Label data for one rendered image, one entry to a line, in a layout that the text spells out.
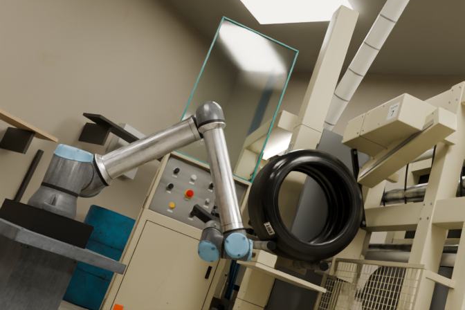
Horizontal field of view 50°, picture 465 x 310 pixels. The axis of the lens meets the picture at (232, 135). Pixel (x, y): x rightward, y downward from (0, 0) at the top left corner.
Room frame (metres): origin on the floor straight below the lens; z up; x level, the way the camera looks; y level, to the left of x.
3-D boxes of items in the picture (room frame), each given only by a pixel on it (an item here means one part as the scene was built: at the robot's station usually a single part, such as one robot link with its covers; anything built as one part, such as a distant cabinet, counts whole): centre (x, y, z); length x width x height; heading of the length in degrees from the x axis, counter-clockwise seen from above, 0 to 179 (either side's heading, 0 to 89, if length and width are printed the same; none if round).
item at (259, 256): (2.55, -0.33, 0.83); 0.36 x 0.09 x 0.06; 9
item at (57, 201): (2.03, 0.56, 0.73); 0.19 x 0.19 x 0.10
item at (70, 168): (2.04, 0.57, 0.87); 0.17 x 0.15 x 0.18; 172
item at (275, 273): (2.57, -0.46, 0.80); 0.37 x 0.36 x 0.02; 99
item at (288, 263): (2.74, -0.44, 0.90); 0.40 x 0.03 x 0.10; 99
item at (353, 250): (2.84, -0.81, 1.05); 0.20 x 0.15 x 0.30; 9
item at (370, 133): (2.49, -0.78, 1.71); 0.61 x 0.25 x 0.15; 9
